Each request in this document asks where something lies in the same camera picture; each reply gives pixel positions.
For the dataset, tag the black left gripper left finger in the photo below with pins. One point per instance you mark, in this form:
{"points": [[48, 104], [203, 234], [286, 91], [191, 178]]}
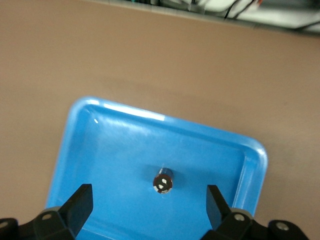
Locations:
{"points": [[72, 215]]}

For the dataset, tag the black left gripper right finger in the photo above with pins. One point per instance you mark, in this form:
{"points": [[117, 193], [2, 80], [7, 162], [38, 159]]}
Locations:
{"points": [[222, 217]]}

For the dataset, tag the black cylindrical capacitor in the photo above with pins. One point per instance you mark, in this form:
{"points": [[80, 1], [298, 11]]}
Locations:
{"points": [[163, 183]]}

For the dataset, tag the blue plastic tray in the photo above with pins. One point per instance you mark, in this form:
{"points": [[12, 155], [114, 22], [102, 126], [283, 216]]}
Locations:
{"points": [[125, 155]]}

